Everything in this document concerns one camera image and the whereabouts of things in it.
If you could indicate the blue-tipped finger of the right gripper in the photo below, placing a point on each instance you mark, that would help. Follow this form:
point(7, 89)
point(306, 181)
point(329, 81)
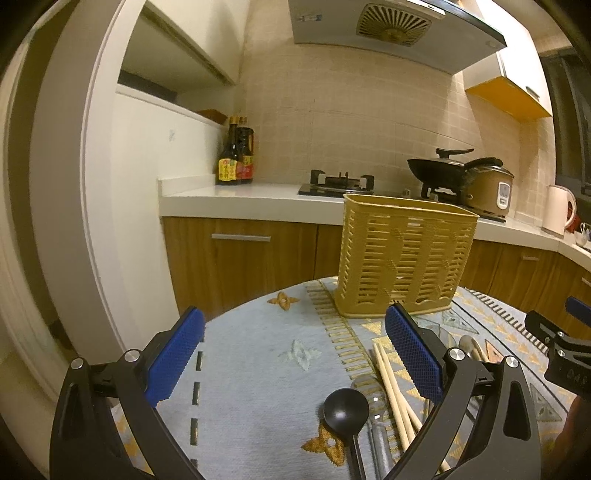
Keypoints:
point(578, 309)

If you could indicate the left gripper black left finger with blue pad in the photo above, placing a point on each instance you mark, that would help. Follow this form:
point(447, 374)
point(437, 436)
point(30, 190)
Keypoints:
point(85, 443)

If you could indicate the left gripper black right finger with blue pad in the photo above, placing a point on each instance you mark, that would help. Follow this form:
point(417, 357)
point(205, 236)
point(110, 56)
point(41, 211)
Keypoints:
point(504, 441)

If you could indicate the wooden chopstick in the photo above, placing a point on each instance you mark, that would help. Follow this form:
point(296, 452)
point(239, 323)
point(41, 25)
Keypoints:
point(406, 415)
point(392, 392)

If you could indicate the dark kitchen window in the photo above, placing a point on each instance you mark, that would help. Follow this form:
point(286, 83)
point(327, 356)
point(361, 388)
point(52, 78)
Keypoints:
point(569, 87)

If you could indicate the white cup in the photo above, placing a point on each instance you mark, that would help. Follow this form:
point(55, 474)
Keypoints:
point(585, 229)

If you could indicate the white pink electric kettle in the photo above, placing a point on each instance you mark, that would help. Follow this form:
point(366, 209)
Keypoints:
point(559, 211)

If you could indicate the wooden spoon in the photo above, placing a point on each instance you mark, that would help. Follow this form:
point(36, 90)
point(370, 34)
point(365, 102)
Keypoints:
point(473, 348)

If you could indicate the clear plastic spoon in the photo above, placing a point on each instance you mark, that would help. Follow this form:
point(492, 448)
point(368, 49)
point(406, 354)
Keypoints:
point(371, 388)

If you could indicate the brown rice cooker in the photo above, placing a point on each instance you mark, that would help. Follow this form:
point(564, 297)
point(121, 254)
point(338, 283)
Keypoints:
point(487, 188)

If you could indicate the black plastic ladle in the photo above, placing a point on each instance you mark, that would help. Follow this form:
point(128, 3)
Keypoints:
point(346, 412)

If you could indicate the light blue patterned tablecloth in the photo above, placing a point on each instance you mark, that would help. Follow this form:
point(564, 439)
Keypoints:
point(248, 403)

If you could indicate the yellow plastic utensil basket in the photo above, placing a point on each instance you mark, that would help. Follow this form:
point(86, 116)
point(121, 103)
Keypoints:
point(401, 250)

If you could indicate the black wok with lid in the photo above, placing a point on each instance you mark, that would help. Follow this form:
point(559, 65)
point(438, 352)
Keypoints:
point(445, 172)

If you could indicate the black gas stove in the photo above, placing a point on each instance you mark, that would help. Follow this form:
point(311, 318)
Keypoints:
point(322, 185)

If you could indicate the silver range hood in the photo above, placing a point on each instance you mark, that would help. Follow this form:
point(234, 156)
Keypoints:
point(440, 34)

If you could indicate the dark soy sauce bottle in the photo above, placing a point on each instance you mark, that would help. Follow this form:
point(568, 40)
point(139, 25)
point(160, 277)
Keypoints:
point(228, 164)

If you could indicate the red label sauce bottle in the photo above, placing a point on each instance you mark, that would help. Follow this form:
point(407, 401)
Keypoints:
point(245, 149)

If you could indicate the white upper left cabinet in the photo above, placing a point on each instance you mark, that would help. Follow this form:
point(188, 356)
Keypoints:
point(188, 52)

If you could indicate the white orange wall cabinet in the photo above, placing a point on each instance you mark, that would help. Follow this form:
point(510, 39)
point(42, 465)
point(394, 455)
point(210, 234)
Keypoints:
point(513, 81)

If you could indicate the silver drawer handle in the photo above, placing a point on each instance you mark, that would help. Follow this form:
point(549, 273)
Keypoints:
point(241, 237)

